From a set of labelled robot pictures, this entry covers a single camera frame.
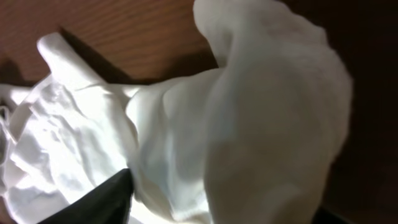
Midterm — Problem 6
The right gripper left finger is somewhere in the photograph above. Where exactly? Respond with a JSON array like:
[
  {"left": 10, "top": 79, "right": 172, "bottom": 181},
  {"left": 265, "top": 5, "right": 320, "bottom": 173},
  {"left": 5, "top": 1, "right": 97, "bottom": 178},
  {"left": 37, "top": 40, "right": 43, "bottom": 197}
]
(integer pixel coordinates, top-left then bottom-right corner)
[{"left": 39, "top": 169, "right": 134, "bottom": 224}]

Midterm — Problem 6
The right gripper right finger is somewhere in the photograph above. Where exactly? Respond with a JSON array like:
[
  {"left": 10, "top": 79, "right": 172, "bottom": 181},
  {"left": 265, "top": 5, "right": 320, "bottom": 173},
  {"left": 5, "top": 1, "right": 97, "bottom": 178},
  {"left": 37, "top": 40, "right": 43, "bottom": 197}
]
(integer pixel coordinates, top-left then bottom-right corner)
[{"left": 312, "top": 207, "right": 353, "bottom": 224}]

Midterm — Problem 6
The white printed t-shirt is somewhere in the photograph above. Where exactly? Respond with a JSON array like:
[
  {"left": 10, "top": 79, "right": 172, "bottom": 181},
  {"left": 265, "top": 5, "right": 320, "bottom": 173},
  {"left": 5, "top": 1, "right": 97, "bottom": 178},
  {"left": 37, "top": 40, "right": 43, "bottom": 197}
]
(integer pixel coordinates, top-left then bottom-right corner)
[{"left": 1, "top": 1, "right": 353, "bottom": 223}]

